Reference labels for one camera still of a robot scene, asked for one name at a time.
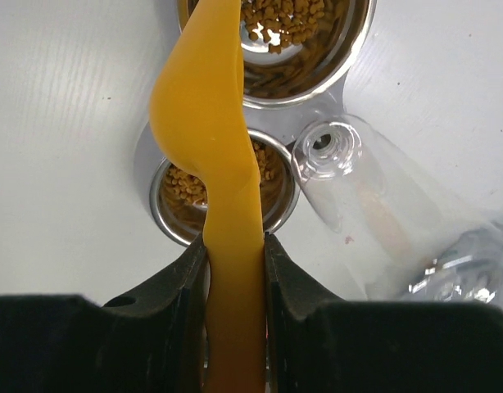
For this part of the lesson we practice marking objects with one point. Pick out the yellow plastic scoop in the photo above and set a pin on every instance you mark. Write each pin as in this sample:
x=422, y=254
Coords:
x=235, y=309

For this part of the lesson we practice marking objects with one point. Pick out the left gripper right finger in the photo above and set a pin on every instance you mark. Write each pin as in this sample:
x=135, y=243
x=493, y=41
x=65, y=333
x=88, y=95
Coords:
x=319, y=342

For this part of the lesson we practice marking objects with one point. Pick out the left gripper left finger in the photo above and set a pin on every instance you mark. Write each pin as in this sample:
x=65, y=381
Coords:
x=149, y=339

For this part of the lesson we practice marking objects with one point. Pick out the clear plastic water bottle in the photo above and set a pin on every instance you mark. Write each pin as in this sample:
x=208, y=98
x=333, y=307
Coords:
x=402, y=235

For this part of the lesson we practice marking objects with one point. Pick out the grey double bowl feeder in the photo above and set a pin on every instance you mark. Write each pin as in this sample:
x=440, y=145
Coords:
x=283, y=93

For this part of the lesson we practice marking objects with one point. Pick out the brown pet food kibble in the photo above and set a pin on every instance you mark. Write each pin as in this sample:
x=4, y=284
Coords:
x=284, y=28

